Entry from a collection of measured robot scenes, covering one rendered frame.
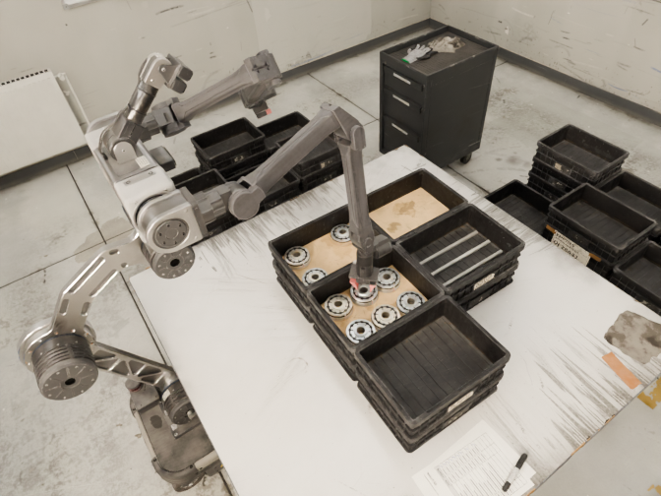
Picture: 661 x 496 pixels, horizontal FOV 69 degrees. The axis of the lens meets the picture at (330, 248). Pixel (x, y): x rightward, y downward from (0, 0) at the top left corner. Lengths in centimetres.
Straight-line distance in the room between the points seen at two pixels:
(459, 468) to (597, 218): 163
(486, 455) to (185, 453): 124
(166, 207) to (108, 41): 316
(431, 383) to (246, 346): 71
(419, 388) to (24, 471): 198
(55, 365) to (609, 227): 250
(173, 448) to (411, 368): 114
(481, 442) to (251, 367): 83
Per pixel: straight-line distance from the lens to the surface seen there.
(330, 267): 191
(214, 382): 185
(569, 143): 334
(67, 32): 426
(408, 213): 213
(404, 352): 168
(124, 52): 438
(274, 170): 132
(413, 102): 321
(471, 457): 169
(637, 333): 210
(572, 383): 190
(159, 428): 238
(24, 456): 292
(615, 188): 326
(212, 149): 331
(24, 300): 357
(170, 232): 126
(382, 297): 181
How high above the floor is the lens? 226
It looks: 46 degrees down
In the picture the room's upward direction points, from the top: 6 degrees counter-clockwise
